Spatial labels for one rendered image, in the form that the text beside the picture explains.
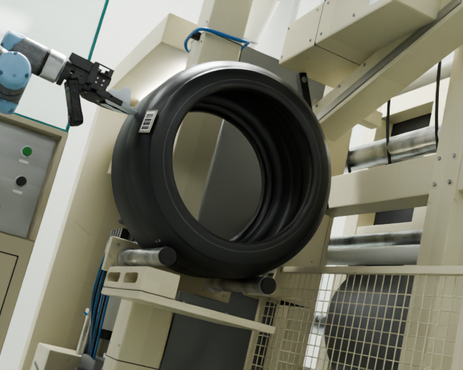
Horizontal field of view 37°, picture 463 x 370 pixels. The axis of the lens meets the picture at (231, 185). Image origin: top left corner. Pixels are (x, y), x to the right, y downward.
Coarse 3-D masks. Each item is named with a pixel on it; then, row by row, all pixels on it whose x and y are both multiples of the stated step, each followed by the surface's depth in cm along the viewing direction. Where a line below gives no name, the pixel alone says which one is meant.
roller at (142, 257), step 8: (152, 248) 171; (160, 248) 164; (168, 248) 163; (128, 256) 186; (136, 256) 179; (144, 256) 172; (152, 256) 166; (160, 256) 162; (168, 256) 163; (128, 264) 189; (136, 264) 182; (144, 264) 176; (152, 264) 170; (160, 264) 164; (168, 264) 163
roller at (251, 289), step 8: (216, 280) 198; (224, 280) 193; (232, 280) 188; (240, 280) 184; (248, 280) 179; (256, 280) 175; (264, 280) 173; (272, 280) 174; (216, 288) 199; (224, 288) 193; (232, 288) 188; (240, 288) 183; (248, 288) 179; (256, 288) 174; (264, 288) 172; (272, 288) 173
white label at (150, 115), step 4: (148, 112) 168; (152, 112) 167; (156, 112) 166; (148, 116) 167; (152, 116) 166; (144, 120) 167; (148, 120) 166; (152, 120) 165; (144, 124) 167; (148, 124) 165; (140, 128) 167; (144, 128) 166; (148, 128) 165
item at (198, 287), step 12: (120, 240) 194; (108, 252) 192; (120, 252) 193; (108, 264) 191; (120, 264) 192; (180, 276) 200; (180, 288) 199; (192, 288) 201; (204, 288) 203; (216, 300) 205; (228, 300) 205
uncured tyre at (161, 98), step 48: (192, 96) 170; (240, 96) 203; (288, 96) 182; (144, 144) 166; (288, 144) 206; (144, 192) 165; (288, 192) 207; (144, 240) 177; (192, 240) 166; (240, 240) 202; (288, 240) 177
